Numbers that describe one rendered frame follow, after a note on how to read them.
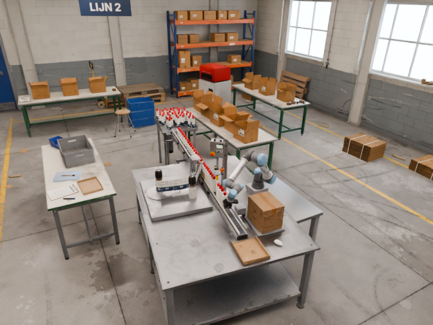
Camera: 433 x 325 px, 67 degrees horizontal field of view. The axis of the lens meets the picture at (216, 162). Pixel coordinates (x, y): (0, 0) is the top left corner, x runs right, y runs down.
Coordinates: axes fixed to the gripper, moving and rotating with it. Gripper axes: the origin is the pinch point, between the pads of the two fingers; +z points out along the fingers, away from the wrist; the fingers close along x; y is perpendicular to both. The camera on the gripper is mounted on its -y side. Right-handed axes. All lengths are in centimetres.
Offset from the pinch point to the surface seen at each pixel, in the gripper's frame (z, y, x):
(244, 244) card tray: -14.9, 1.3, 45.9
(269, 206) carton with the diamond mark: -33.5, -29.2, 20.9
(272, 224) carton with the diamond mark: -20, -32, 35
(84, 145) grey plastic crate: 126, 143, -200
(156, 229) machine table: 10, 76, 3
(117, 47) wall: 344, 40, -713
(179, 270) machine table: -21, 68, 57
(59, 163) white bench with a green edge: 108, 177, -161
